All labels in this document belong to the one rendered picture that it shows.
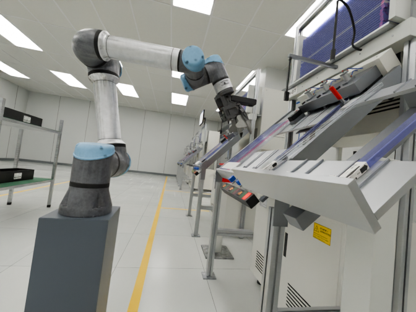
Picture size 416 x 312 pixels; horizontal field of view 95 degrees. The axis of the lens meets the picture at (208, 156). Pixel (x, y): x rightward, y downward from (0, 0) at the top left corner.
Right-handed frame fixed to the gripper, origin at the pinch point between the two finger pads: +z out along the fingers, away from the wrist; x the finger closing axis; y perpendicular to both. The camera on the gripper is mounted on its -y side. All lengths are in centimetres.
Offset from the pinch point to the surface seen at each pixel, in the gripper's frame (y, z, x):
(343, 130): -25.4, 11.8, 21.0
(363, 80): -46.2, -1.8, 17.0
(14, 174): 184, -50, -151
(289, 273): 4, 71, -6
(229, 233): 17, 60, -50
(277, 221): 12.7, 27.3, 25.3
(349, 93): -42.5, 0.7, 13.1
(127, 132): 167, -200, -860
